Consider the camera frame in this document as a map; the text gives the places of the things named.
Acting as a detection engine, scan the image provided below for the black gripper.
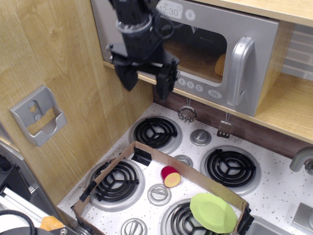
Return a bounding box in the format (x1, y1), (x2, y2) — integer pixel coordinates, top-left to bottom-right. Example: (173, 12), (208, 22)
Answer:
(105, 9), (181, 102)

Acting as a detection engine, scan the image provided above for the grey toy microwave door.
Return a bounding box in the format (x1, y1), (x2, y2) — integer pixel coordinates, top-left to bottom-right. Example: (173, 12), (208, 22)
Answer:
(91, 0), (280, 116)

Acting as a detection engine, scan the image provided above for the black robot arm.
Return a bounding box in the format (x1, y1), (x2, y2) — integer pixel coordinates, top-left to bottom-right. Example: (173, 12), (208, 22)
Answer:
(107, 0), (179, 101)

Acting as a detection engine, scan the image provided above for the hanging silver strainer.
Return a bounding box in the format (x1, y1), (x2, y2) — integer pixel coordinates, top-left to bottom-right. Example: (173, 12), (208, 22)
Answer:
(178, 98), (197, 124)

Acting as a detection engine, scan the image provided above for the back left stove burner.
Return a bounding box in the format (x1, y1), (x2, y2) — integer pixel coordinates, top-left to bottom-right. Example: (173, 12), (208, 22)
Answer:
(129, 116), (183, 155)

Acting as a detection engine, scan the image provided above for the stove burner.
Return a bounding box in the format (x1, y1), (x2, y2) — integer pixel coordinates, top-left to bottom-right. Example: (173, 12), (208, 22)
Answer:
(129, 116), (183, 155)
(90, 160), (145, 212)
(160, 198), (217, 235)
(199, 145), (261, 196)

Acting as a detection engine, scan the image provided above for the yellow toy corn cob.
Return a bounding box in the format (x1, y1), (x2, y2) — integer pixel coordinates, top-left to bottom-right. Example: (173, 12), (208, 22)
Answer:
(214, 53), (226, 76)

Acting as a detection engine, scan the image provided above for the grey back stove knob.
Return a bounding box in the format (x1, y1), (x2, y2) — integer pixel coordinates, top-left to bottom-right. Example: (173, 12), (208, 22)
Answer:
(190, 129), (212, 146)

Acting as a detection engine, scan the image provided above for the grey stove knob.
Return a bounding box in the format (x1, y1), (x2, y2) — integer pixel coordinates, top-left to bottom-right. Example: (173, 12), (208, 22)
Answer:
(121, 218), (148, 235)
(190, 129), (212, 146)
(174, 155), (193, 167)
(147, 184), (172, 206)

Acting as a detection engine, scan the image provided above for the grey middle stove knob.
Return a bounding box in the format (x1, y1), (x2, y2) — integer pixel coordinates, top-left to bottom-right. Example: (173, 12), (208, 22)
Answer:
(174, 155), (193, 167)

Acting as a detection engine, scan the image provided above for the hanging silver spatula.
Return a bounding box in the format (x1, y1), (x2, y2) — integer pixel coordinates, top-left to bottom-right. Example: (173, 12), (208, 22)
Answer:
(217, 113), (232, 139)

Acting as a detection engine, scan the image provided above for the red yellow toy fruit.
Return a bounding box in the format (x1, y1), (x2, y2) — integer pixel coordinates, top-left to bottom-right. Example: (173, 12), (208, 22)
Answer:
(161, 166), (181, 188)

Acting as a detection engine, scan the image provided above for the front left stove burner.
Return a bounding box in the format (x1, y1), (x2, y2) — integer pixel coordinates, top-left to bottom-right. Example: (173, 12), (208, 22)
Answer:
(90, 160), (145, 212)

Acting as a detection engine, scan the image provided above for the grey centre stove knob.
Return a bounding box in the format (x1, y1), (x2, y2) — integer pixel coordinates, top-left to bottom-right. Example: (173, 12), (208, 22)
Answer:
(147, 184), (172, 206)

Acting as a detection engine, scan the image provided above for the back right stove burner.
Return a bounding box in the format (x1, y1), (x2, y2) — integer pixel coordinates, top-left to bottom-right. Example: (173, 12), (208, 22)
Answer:
(199, 145), (261, 196)

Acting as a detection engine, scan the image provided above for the wooden shelf unit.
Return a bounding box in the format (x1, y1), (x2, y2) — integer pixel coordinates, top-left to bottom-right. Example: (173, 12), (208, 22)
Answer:
(102, 0), (313, 144)

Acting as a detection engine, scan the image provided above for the front right stove burner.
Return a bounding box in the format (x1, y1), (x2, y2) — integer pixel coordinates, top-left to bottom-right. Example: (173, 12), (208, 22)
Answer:
(160, 198), (217, 235)

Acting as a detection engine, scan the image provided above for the grey front stove knob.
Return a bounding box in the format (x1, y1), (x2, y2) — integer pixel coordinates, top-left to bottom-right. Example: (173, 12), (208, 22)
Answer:
(121, 218), (148, 235)

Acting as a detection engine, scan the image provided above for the green toy plate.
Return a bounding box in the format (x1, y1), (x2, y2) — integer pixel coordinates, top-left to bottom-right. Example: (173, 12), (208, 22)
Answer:
(190, 193), (237, 234)

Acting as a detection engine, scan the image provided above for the orange object bottom left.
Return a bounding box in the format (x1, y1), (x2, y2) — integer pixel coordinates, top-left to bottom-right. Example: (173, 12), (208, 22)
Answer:
(39, 216), (64, 231)

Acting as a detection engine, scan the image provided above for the grey toy faucet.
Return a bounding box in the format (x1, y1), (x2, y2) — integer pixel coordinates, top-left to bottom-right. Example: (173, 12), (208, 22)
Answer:
(290, 147), (313, 176)

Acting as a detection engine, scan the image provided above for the grey toy sink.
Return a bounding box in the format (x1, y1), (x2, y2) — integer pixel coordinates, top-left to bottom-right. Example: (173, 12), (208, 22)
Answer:
(246, 203), (313, 235)

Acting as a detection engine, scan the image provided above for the grey wall phone holder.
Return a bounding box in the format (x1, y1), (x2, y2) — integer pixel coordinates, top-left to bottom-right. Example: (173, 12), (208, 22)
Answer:
(9, 85), (67, 147)

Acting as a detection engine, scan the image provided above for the cardboard barrier frame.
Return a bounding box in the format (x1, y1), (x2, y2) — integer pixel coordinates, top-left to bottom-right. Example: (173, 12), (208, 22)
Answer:
(72, 141), (254, 235)

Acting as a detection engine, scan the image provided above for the black cable bottom left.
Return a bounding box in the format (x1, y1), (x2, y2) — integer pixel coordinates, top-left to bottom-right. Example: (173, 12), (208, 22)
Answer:
(0, 209), (37, 235)

